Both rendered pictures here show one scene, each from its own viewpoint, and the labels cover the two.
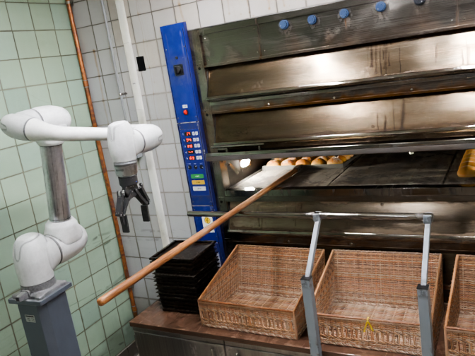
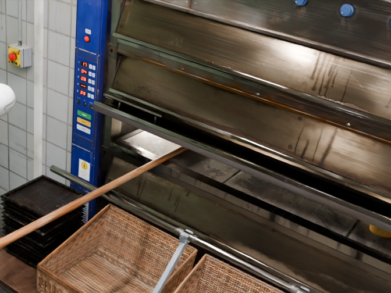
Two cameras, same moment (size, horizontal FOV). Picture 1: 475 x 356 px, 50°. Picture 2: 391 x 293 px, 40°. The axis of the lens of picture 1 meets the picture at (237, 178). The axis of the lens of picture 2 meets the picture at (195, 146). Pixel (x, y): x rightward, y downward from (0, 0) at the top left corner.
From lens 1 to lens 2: 76 cm
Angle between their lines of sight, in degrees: 13
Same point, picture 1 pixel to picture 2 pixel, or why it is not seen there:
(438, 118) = (366, 171)
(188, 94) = (95, 18)
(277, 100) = (193, 69)
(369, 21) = (327, 22)
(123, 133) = not seen: outside the picture
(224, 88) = (137, 29)
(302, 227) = (182, 217)
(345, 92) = (272, 95)
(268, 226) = (147, 200)
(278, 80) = (201, 47)
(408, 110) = (336, 146)
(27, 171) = not seen: outside the picture
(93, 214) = not seen: outside the picture
